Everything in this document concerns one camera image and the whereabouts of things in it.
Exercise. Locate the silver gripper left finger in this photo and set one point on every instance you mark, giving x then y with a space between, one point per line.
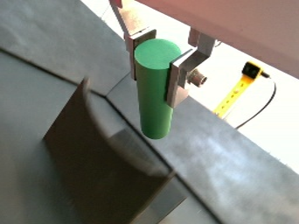
134 28

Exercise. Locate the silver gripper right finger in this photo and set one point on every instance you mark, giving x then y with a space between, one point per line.
184 67

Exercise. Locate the green cylinder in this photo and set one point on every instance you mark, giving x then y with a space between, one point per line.
153 56

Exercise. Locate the yellow tape measure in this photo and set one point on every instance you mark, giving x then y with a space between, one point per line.
250 71

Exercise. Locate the black curved cradle holder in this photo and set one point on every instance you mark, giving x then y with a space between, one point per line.
117 182

